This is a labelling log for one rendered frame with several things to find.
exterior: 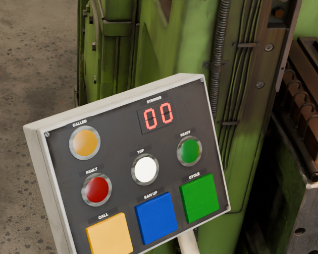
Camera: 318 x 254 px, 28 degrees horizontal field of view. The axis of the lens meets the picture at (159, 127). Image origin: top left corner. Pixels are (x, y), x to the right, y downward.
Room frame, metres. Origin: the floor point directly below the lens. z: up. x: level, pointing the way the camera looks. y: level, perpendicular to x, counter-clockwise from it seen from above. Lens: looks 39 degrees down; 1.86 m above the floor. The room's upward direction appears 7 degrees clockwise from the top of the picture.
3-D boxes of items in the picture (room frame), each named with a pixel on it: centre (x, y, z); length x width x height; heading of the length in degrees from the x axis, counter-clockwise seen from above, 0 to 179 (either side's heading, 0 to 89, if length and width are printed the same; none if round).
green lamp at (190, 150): (0.89, -0.06, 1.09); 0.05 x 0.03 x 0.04; 105
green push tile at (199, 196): (0.85, -0.09, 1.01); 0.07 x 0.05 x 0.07; 130
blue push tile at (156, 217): (0.79, -0.01, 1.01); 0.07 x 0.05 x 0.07; 130
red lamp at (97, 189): (0.76, 0.09, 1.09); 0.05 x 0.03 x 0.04; 105
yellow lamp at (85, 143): (0.79, 0.12, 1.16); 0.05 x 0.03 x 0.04; 105
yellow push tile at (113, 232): (0.73, 0.06, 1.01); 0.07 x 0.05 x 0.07; 130
